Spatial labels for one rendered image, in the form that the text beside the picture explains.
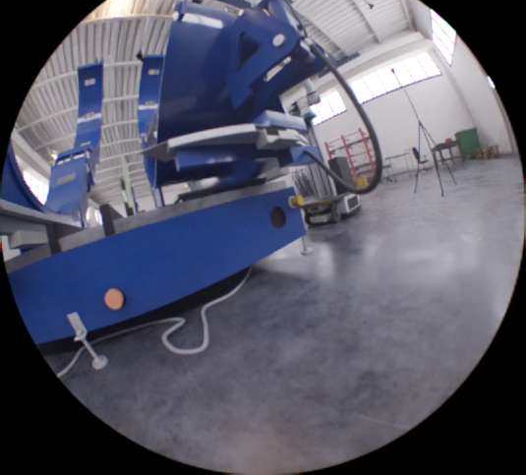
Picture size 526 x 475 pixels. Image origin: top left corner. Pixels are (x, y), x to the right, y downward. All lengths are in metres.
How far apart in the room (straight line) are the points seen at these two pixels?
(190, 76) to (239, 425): 1.55
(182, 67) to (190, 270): 1.18
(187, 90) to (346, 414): 1.55
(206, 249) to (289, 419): 0.80
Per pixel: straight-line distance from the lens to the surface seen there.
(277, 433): 0.53
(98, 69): 5.59
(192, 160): 0.76
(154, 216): 0.90
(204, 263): 0.91
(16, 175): 1.51
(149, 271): 0.87
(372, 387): 0.55
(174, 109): 1.22
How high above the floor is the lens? 0.51
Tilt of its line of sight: 3 degrees down
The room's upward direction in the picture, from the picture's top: 16 degrees counter-clockwise
